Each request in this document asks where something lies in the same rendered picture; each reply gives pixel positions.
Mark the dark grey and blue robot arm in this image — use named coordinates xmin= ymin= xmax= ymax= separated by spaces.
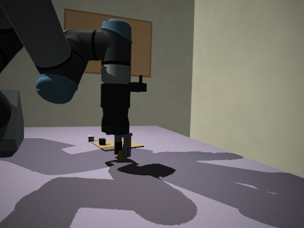
xmin=0 ymin=0 xmax=132 ymax=104

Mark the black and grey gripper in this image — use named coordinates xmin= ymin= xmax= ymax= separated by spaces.
xmin=101 ymin=64 xmax=147 ymax=158

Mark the yellow die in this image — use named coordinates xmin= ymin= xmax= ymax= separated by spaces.
xmin=118 ymin=150 xmax=124 ymax=159

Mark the tan flat mat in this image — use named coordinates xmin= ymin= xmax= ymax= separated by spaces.
xmin=91 ymin=139 xmax=144 ymax=151

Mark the white die with black pips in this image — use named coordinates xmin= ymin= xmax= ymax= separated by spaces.
xmin=88 ymin=135 xmax=94 ymax=142

